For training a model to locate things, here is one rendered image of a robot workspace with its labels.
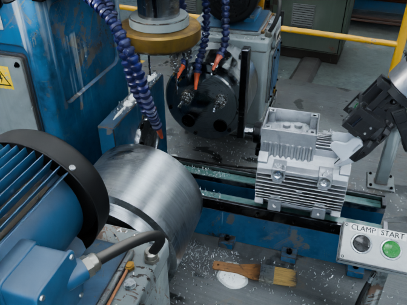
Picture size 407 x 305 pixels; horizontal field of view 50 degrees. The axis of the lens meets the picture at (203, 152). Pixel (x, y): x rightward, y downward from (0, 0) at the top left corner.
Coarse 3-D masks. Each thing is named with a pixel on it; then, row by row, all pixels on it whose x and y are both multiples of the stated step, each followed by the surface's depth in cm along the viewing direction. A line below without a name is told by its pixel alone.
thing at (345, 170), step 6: (258, 156) 98; (264, 156) 97; (264, 162) 98; (342, 168) 94; (348, 168) 93; (342, 174) 93; (348, 174) 93; (258, 198) 104; (264, 198) 106; (330, 216) 102; (336, 216) 100
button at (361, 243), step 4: (356, 236) 78; (360, 236) 78; (364, 236) 78; (356, 240) 78; (360, 240) 78; (364, 240) 78; (368, 240) 78; (356, 244) 78; (360, 244) 77; (364, 244) 77; (368, 244) 77; (356, 248) 77; (360, 248) 77; (364, 248) 77; (368, 248) 77
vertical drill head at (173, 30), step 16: (144, 0) 88; (160, 0) 88; (176, 0) 90; (128, 16) 94; (144, 16) 90; (160, 16) 90; (176, 16) 92; (128, 32) 91; (144, 32) 90; (160, 32) 89; (176, 32) 91; (192, 32) 91; (144, 48) 89; (160, 48) 89; (176, 48) 90; (176, 64) 94; (176, 80) 97
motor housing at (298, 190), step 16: (320, 144) 97; (272, 160) 99; (288, 160) 98; (320, 160) 97; (256, 176) 98; (288, 176) 96; (304, 176) 95; (336, 176) 95; (256, 192) 101; (272, 192) 99; (288, 192) 99; (304, 192) 97; (320, 192) 96; (336, 192) 95; (304, 208) 100; (336, 208) 97
